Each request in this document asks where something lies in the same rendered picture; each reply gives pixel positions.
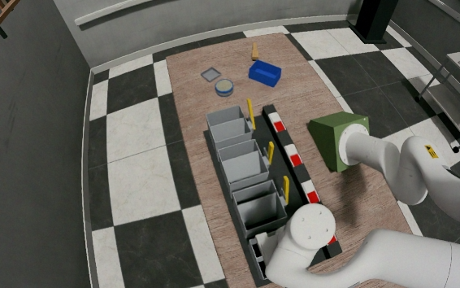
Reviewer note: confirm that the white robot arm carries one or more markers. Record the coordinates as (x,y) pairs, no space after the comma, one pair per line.
(404,259)

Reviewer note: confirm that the blue open plastic bin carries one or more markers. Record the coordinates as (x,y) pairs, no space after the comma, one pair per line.
(265,73)

